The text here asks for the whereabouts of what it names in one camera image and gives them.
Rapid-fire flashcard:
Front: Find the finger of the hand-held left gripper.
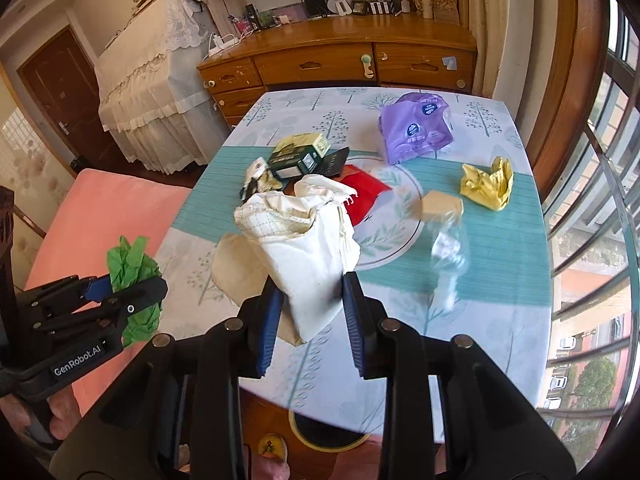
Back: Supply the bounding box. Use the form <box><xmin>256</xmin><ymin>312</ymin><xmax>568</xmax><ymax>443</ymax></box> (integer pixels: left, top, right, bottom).
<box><xmin>34</xmin><ymin>276</ymin><xmax>169</xmax><ymax>347</ymax></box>
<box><xmin>15</xmin><ymin>274</ymin><xmax>115</xmax><ymax>319</ymax></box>

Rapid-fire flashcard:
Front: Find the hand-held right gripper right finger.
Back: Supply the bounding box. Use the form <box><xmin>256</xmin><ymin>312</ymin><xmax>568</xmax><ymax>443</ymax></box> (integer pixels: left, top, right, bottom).
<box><xmin>343</xmin><ymin>271</ymin><xmax>577</xmax><ymax>480</ymax></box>

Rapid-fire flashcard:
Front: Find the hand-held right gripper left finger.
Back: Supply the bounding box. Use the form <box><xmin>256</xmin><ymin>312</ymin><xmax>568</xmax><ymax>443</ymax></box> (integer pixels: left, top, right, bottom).
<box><xmin>50</xmin><ymin>276</ymin><xmax>286</xmax><ymax>480</ymax></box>

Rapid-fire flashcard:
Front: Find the green paper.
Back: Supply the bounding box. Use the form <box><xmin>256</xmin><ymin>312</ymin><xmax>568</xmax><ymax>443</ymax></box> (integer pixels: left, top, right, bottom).
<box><xmin>106</xmin><ymin>235</ymin><xmax>166</xmax><ymax>347</ymax></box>

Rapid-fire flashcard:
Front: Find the cream cloth bag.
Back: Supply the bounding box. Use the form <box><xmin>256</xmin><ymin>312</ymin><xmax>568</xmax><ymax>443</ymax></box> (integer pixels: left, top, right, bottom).
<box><xmin>234</xmin><ymin>174</ymin><xmax>362</xmax><ymax>341</ymax></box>

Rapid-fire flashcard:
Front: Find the round bin with cream rim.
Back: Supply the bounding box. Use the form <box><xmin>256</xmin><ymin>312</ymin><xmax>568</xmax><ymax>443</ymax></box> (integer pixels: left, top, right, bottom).
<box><xmin>289</xmin><ymin>407</ymin><xmax>371</xmax><ymax>450</ymax></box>

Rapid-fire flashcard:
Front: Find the red packet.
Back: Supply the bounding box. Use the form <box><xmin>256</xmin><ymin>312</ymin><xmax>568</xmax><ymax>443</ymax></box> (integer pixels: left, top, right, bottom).
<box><xmin>340</xmin><ymin>164</ymin><xmax>393</xmax><ymax>226</ymax></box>

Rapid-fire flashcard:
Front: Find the purple plastic packet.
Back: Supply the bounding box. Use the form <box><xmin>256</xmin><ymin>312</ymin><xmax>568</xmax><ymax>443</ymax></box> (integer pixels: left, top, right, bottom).
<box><xmin>378</xmin><ymin>92</ymin><xmax>453</xmax><ymax>166</ymax></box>

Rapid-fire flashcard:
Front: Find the beige paper bag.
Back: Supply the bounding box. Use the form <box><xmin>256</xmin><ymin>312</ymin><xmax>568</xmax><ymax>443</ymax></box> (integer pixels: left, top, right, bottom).
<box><xmin>212</xmin><ymin>232</ymin><xmax>306</xmax><ymax>346</ymax></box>

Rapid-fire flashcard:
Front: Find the pink bed cover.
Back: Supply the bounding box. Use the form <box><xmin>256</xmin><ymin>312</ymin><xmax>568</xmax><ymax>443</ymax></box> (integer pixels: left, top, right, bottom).
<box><xmin>25</xmin><ymin>169</ymin><xmax>193</xmax><ymax>411</ymax></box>

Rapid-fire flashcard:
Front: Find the person's left yellow slipper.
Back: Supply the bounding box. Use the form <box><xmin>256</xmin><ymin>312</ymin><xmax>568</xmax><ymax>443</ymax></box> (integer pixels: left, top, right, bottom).
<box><xmin>257</xmin><ymin>432</ymin><xmax>288</xmax><ymax>461</ymax></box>

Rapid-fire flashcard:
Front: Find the clear plastic bottle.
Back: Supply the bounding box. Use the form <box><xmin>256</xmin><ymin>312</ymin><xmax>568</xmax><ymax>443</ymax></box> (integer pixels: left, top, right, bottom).
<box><xmin>427</xmin><ymin>212</ymin><xmax>471</xmax><ymax>311</ymax></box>

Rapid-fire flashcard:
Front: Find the tree print tablecloth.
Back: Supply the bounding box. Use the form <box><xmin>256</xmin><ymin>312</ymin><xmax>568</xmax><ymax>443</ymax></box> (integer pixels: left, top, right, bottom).
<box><xmin>152</xmin><ymin>87</ymin><xmax>553</xmax><ymax>443</ymax></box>

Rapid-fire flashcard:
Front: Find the person's right pink pants leg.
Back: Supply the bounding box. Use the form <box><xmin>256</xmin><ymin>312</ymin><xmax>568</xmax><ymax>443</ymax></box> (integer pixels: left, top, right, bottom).
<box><xmin>320</xmin><ymin>435</ymin><xmax>386</xmax><ymax>480</ymax></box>

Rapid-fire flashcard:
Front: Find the person's pink pants leg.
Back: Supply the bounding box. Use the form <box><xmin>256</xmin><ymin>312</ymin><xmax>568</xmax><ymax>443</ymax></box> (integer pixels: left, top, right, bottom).
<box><xmin>250</xmin><ymin>457</ymin><xmax>292</xmax><ymax>480</ymax></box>
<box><xmin>320</xmin><ymin>435</ymin><xmax>386</xmax><ymax>480</ymax></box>

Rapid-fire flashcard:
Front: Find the person's left pink pants leg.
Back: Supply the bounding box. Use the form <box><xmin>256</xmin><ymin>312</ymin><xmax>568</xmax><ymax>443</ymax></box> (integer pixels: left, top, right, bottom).
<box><xmin>250</xmin><ymin>457</ymin><xmax>292</xmax><ymax>480</ymax></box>

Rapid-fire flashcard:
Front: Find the tan cardboard box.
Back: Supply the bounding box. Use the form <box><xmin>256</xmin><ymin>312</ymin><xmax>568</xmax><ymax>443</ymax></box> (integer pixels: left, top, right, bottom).
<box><xmin>419</xmin><ymin>191</ymin><xmax>465</xmax><ymax>222</ymax></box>

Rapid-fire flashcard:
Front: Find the black and white wrapper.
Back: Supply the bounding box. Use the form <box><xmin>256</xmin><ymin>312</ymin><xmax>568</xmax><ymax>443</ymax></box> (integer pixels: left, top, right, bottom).
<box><xmin>242</xmin><ymin>157</ymin><xmax>281</xmax><ymax>201</ymax></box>

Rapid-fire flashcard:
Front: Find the black box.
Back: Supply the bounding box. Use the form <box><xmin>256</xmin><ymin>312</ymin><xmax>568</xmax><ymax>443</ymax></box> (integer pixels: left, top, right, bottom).
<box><xmin>320</xmin><ymin>147</ymin><xmax>351</xmax><ymax>178</ymax></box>

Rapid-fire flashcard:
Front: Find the dark green box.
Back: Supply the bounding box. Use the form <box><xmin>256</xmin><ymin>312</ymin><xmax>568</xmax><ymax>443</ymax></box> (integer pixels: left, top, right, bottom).
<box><xmin>267</xmin><ymin>144</ymin><xmax>323</xmax><ymax>179</ymax></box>

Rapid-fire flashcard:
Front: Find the pale yellow box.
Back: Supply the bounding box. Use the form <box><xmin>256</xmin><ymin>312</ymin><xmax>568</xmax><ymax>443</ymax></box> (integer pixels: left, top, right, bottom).
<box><xmin>272</xmin><ymin>132</ymin><xmax>331</xmax><ymax>158</ymax></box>

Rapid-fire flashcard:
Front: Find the yellow crumpled paper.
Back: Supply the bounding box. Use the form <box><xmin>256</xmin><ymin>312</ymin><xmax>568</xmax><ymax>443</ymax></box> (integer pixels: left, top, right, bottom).
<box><xmin>460</xmin><ymin>156</ymin><xmax>515</xmax><ymax>212</ymax></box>

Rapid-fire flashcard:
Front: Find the brown wooden door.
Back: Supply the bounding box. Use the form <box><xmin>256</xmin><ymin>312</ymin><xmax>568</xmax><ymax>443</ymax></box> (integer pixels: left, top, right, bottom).
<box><xmin>17</xmin><ymin>27</ymin><xmax>118</xmax><ymax>171</ymax></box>

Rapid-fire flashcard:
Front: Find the lace-covered piano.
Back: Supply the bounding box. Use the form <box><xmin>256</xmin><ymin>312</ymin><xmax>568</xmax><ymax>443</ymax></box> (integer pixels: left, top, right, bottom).
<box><xmin>95</xmin><ymin>0</ymin><xmax>231</xmax><ymax>176</ymax></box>

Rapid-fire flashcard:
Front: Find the white power strip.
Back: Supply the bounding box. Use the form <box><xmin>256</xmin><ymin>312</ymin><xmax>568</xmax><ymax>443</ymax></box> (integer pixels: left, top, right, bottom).
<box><xmin>207</xmin><ymin>35</ymin><xmax>238</xmax><ymax>56</ymax></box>

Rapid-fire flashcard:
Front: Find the window railing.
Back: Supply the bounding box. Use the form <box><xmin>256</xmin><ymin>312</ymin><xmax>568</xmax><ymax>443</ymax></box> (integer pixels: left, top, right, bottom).
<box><xmin>542</xmin><ymin>125</ymin><xmax>640</xmax><ymax>436</ymax></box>

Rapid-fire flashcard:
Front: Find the wooden dresser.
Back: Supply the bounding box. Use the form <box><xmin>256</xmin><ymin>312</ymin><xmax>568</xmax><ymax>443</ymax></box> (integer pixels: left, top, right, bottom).
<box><xmin>196</xmin><ymin>12</ymin><xmax>478</xmax><ymax>131</ymax></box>

